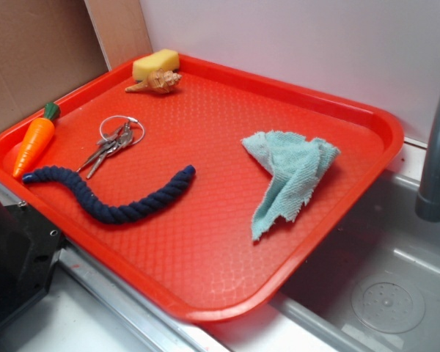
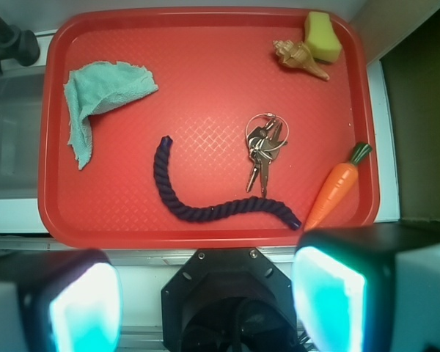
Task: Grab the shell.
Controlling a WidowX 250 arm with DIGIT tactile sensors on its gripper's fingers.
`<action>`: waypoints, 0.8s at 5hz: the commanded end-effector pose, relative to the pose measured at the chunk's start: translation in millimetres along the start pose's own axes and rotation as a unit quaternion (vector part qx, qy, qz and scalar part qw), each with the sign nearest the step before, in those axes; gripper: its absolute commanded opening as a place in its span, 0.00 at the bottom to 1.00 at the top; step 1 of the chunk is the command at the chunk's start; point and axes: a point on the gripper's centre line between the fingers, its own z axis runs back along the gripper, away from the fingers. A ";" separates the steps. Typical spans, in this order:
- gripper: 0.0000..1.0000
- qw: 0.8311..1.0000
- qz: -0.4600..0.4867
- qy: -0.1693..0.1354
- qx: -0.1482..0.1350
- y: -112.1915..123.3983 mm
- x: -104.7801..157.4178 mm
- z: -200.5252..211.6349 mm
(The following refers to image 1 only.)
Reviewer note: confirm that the red plastic tray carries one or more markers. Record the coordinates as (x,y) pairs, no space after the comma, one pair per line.
(196,259)

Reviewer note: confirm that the orange toy carrot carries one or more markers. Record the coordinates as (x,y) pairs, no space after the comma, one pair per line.
(37,137)

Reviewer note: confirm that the yellow sponge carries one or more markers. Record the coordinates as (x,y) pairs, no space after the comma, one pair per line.
(165,59)

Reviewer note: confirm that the light blue cloth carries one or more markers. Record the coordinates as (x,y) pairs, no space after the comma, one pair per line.
(296,166)

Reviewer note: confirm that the silver keys on ring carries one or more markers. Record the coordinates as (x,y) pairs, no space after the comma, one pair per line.
(129,132)

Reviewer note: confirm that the tan spiral seashell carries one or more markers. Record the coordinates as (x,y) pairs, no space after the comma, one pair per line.
(159,81)

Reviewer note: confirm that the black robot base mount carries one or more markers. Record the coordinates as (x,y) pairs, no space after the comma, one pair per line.
(29,249)

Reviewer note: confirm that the brown cardboard panel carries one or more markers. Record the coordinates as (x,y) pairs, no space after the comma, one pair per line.
(47,49)

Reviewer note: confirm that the grey toy sink basin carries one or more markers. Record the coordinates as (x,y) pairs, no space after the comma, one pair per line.
(372,285)

